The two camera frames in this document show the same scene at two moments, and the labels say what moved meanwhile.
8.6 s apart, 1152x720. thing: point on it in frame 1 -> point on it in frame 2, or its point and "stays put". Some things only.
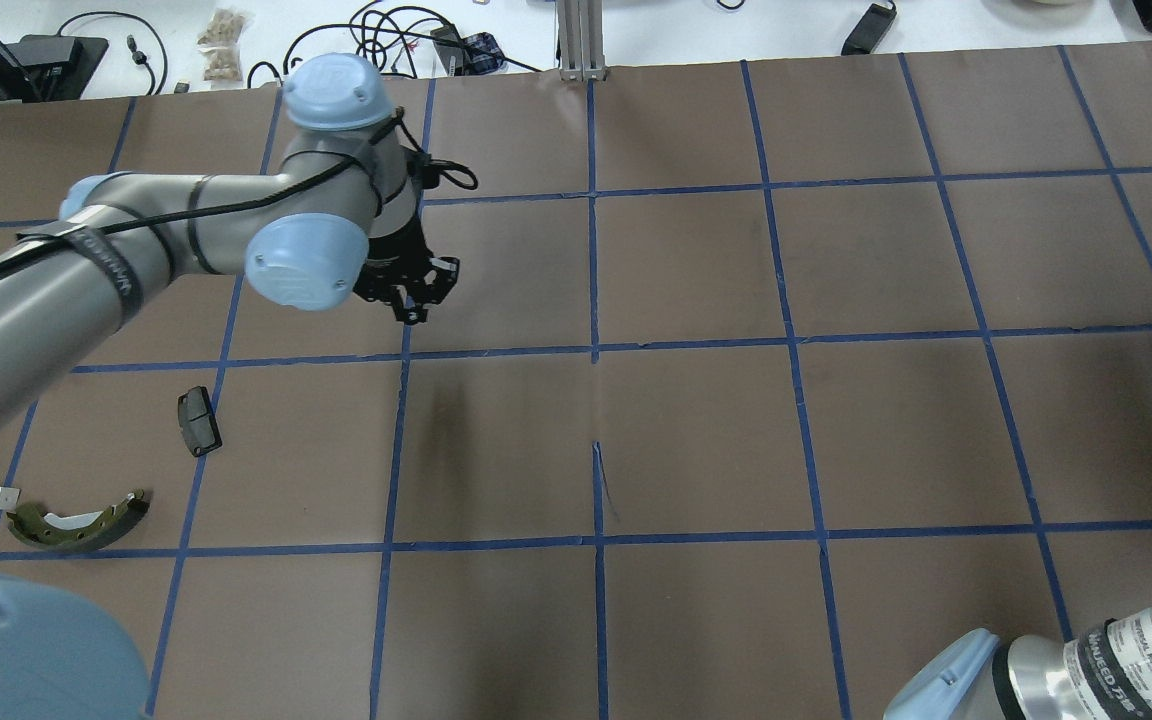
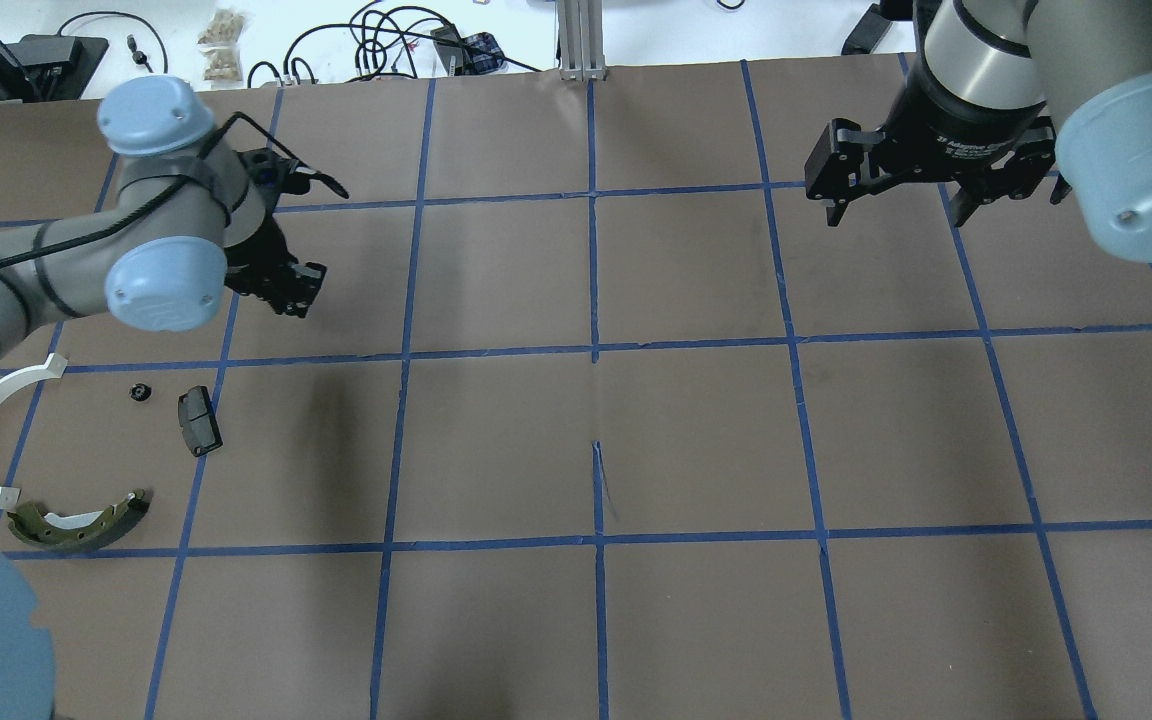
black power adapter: [869, 31] stays put
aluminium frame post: [581, 55] stays put
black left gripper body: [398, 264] -> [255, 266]
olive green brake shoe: [82, 531] stays put
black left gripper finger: [440, 277] -> [295, 294]
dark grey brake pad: [198, 421] stays put
